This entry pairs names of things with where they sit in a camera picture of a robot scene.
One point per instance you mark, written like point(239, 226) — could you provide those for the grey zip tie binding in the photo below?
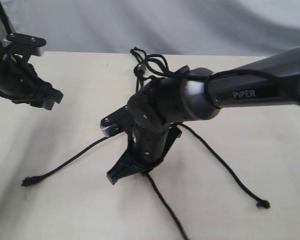
point(142, 68)

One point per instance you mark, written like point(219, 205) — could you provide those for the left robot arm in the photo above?
point(19, 82)

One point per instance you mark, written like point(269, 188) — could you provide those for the white backdrop cloth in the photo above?
point(183, 27)

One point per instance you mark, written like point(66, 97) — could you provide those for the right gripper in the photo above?
point(145, 151)

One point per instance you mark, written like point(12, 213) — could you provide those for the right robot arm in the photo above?
point(150, 116)

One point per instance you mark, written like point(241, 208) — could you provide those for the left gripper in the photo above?
point(20, 83)

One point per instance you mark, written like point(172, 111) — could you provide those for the black backdrop stand pole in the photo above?
point(4, 19)

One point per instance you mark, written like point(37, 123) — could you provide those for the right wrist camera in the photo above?
point(117, 122)

